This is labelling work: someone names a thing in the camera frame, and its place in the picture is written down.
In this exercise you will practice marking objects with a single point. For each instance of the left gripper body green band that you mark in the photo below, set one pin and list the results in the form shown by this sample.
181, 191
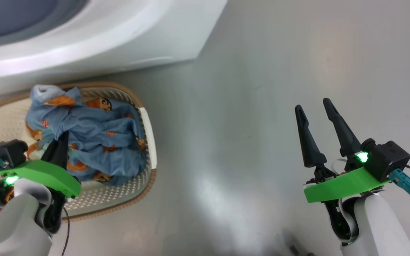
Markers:
45, 174

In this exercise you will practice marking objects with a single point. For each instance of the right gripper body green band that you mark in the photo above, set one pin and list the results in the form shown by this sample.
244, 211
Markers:
343, 185

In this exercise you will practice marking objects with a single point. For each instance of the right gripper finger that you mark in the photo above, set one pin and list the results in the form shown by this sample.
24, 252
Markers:
310, 145
345, 138

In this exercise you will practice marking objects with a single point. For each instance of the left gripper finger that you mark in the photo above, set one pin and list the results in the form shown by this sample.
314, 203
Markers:
51, 153
63, 153

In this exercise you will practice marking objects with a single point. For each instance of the blue monkey print clothes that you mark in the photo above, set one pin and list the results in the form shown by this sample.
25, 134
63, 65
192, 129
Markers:
98, 142

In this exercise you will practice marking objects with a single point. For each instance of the black robot base connectors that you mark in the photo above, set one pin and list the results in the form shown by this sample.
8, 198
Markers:
297, 245

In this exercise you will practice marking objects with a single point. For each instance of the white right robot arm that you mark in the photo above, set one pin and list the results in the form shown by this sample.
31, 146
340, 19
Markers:
379, 227

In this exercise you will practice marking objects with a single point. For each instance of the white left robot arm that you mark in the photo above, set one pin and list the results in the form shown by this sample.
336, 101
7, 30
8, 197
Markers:
12, 224

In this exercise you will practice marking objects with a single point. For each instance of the cream laundry basket brown rim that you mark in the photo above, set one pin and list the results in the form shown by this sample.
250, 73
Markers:
119, 199

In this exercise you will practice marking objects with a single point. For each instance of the white washing machine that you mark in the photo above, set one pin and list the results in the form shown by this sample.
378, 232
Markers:
137, 35

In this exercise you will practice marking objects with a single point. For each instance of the grey drum opening gasket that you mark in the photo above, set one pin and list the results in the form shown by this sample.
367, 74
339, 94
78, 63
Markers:
20, 17

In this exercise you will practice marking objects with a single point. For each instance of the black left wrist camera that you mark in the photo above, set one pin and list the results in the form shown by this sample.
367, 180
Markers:
7, 152

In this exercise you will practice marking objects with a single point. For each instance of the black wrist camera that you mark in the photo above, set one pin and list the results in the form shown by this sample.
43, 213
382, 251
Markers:
7, 152
388, 160

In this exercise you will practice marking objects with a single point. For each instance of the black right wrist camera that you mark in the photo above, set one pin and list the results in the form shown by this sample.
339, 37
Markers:
388, 160

